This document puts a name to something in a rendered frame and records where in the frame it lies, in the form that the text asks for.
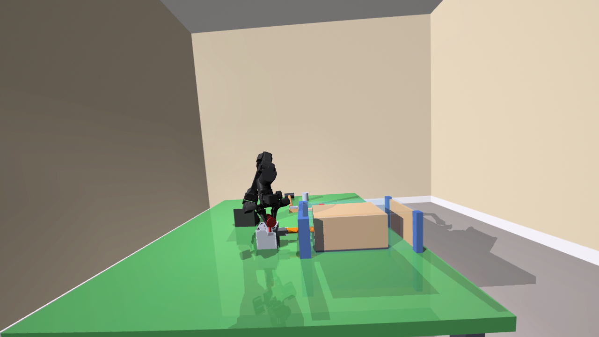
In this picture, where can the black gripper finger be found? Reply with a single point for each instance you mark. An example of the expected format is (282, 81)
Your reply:
(262, 214)
(274, 211)

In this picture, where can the blue rectangular frame bar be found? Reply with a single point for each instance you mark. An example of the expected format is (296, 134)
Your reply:
(300, 231)

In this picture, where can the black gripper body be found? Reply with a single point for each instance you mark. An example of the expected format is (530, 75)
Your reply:
(248, 208)

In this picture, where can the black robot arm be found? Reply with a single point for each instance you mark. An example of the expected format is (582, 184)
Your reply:
(265, 175)

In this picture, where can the mallet with orange handle and dark grey head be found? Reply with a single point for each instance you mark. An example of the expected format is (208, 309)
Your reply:
(290, 196)

